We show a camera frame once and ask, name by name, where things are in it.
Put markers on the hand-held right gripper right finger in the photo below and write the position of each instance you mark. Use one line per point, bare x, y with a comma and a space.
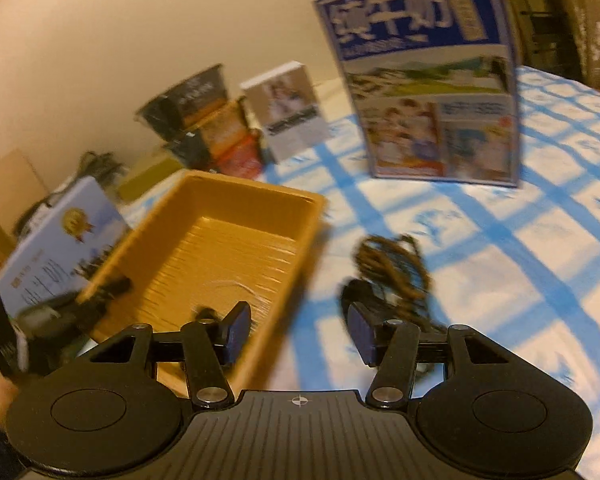
360, 332

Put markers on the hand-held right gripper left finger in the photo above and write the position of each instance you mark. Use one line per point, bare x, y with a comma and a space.
237, 332

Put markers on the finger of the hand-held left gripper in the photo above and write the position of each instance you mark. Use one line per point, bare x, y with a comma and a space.
110, 290

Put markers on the golden plastic tray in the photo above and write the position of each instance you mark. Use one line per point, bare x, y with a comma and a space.
230, 240

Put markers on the person's left hand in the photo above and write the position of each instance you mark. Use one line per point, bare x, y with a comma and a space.
0, 400

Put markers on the light blue milk carton box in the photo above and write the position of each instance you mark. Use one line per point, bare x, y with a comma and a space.
55, 240

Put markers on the flat tan cardboard box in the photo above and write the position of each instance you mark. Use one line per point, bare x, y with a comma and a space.
147, 177

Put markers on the beige flat board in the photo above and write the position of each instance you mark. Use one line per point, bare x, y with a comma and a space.
10, 180

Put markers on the blue checked tablecloth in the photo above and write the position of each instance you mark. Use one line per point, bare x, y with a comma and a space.
505, 260

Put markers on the red instant noodle bowl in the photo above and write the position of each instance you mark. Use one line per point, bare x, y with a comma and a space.
237, 160

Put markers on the orange instant noodle bowl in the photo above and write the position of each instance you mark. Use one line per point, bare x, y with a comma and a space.
220, 127

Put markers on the small white product box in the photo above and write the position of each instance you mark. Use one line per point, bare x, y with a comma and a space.
287, 110

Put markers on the dark blue milk carton box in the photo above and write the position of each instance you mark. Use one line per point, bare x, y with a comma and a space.
420, 85

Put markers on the black folding hand cart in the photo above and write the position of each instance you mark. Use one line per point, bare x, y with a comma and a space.
545, 15

